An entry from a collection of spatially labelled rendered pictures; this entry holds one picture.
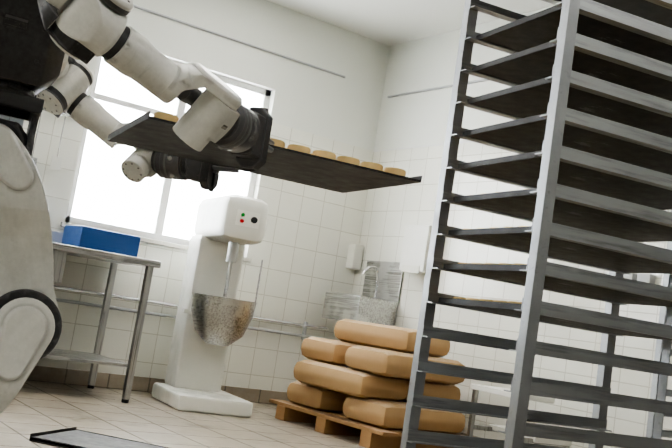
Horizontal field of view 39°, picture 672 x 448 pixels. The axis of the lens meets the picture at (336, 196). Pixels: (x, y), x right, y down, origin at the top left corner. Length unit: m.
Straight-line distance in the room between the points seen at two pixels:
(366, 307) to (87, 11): 5.55
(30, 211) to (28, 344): 0.25
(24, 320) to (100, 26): 0.61
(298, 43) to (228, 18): 0.62
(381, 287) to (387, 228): 0.47
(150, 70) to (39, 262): 0.51
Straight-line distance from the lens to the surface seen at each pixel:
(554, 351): 2.22
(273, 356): 7.31
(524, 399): 2.15
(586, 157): 2.29
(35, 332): 1.89
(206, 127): 1.66
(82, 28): 1.59
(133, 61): 1.59
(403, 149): 7.47
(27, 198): 1.91
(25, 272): 1.93
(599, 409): 2.87
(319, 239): 7.46
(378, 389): 5.80
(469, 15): 2.67
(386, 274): 7.29
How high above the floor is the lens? 0.68
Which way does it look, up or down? 8 degrees up
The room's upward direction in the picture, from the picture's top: 9 degrees clockwise
